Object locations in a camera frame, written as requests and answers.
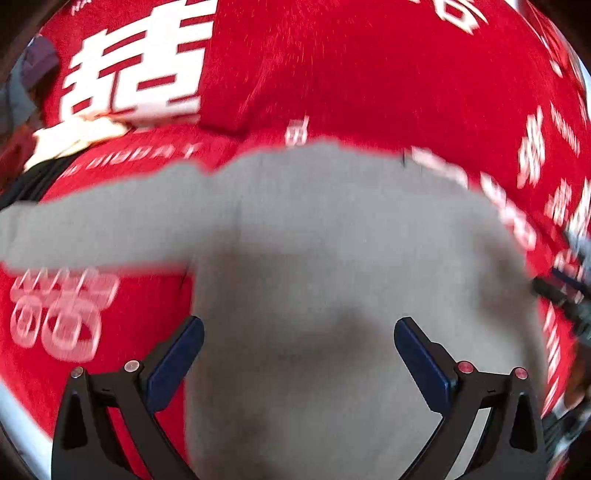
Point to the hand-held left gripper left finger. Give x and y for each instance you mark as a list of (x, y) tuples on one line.
[(178, 357)]

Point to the small grey garment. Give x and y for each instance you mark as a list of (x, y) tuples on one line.
[(323, 240)]

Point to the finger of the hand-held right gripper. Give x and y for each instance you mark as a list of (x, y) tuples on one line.
[(561, 295)]

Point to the red printed blanket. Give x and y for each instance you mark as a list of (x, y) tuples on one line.
[(346, 69)]

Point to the purple grey cloth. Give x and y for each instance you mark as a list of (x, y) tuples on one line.
[(27, 78)]

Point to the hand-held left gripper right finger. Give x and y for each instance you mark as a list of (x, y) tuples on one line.
[(422, 364)]

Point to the black cloth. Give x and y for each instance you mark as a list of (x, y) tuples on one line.
[(32, 182)]

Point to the cream cloth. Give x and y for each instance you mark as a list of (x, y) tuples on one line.
[(69, 138)]

